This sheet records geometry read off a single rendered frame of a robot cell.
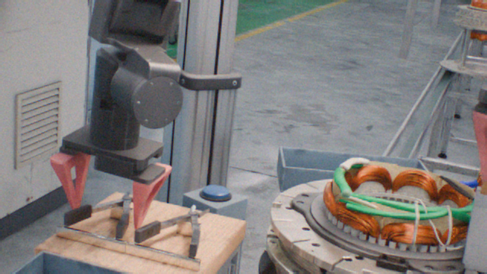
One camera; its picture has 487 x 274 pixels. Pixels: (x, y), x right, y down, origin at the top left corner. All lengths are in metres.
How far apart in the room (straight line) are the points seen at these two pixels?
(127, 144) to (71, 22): 2.61
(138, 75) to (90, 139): 0.13
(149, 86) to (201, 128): 0.53
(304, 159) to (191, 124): 0.21
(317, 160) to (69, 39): 2.27
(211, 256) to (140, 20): 0.28
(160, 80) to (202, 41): 0.50
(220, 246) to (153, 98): 0.23
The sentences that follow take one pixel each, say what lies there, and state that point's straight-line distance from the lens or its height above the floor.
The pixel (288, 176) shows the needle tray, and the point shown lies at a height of 1.05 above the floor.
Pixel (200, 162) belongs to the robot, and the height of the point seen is 1.02.
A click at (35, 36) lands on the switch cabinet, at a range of 3.23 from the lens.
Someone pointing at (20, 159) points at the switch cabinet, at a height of 0.35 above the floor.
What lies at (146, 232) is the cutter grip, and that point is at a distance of 0.86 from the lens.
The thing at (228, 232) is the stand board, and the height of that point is 1.07.
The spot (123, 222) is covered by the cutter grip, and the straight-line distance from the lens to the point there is 0.87.
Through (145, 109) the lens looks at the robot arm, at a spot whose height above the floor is 1.25.
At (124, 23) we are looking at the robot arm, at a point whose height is 1.32.
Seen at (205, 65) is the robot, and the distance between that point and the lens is 1.26.
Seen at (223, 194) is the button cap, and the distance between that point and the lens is 1.12.
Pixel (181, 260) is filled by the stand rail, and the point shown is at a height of 1.07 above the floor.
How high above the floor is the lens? 1.45
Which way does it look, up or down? 17 degrees down
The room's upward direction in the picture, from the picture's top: 6 degrees clockwise
